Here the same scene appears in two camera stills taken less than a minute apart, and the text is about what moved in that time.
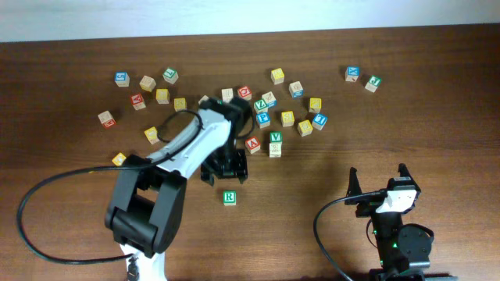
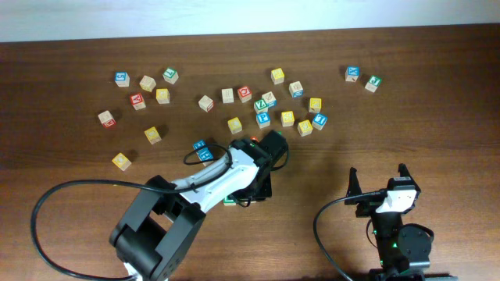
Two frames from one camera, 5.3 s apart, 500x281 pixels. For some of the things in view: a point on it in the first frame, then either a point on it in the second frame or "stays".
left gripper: [241, 171] → [266, 192]
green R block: [230, 197] stays
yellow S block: [287, 119] stays
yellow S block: [305, 128] stays
